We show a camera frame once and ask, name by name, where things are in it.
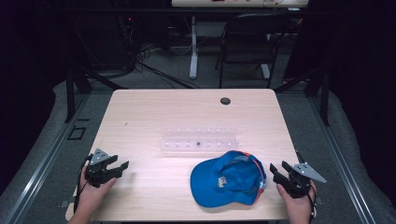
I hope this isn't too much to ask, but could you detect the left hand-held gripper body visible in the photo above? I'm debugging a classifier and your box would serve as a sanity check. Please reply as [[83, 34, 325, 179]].
[[84, 148, 119, 189]]

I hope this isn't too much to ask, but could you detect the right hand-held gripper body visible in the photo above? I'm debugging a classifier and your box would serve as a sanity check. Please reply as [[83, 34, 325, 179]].
[[281, 162, 328, 200]]

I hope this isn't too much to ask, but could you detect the person's left hand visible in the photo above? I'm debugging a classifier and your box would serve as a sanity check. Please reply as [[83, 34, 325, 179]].
[[76, 166, 118, 217]]

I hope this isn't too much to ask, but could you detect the person's right hand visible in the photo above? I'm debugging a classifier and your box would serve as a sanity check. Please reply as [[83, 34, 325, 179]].
[[276, 180, 318, 222]]

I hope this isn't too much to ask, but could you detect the blue baseball cap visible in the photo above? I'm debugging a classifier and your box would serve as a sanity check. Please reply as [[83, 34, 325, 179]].
[[190, 150, 268, 209]]

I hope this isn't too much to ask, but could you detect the black metal stand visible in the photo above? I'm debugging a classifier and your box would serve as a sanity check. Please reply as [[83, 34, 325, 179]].
[[274, 66, 331, 127], [64, 63, 129, 123]]

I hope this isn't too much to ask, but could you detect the clear acrylic rack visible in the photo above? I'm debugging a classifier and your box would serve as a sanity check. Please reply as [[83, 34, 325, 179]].
[[160, 125, 240, 154]]

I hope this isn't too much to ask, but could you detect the black folding chair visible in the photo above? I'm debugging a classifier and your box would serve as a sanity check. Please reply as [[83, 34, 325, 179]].
[[214, 12, 292, 90]]

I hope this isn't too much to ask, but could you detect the white desk leg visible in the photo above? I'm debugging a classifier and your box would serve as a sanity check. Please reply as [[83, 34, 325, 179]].
[[189, 16, 200, 80]]

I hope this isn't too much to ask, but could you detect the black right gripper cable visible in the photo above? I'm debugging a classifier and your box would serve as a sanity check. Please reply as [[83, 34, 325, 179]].
[[306, 183, 318, 218]]

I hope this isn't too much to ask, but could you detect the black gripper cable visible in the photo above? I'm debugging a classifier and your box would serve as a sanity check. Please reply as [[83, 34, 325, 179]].
[[73, 154, 94, 214], [306, 183, 318, 218]]

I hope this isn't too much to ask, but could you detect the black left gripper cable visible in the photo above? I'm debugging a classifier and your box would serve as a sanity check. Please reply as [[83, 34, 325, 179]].
[[73, 154, 94, 214]]

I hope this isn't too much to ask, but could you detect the aluminium floor rail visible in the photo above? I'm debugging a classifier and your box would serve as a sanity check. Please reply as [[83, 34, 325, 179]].
[[2, 92, 92, 224], [306, 92, 377, 224]]

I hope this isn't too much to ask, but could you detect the bundle of floor cables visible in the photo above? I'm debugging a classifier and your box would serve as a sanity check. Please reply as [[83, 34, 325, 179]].
[[124, 18, 195, 90]]

